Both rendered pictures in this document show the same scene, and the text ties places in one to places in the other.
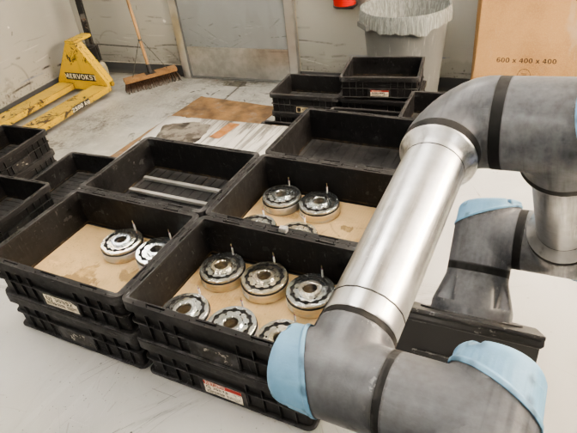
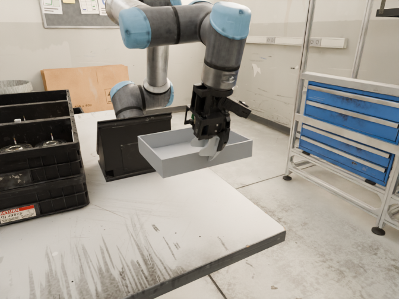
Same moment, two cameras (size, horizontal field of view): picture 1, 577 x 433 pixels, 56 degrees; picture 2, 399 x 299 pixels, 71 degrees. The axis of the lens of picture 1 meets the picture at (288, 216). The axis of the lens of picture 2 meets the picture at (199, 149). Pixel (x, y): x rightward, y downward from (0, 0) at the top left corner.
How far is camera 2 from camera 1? 60 cm
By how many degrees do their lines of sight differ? 49
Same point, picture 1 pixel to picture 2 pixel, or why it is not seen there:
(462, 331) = (141, 122)
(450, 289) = not seen: hidden behind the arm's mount
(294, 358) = (135, 10)
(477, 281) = (133, 112)
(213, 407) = (12, 229)
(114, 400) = not seen: outside the picture
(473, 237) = (124, 96)
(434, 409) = (195, 7)
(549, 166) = not seen: hidden behind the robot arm
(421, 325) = (122, 128)
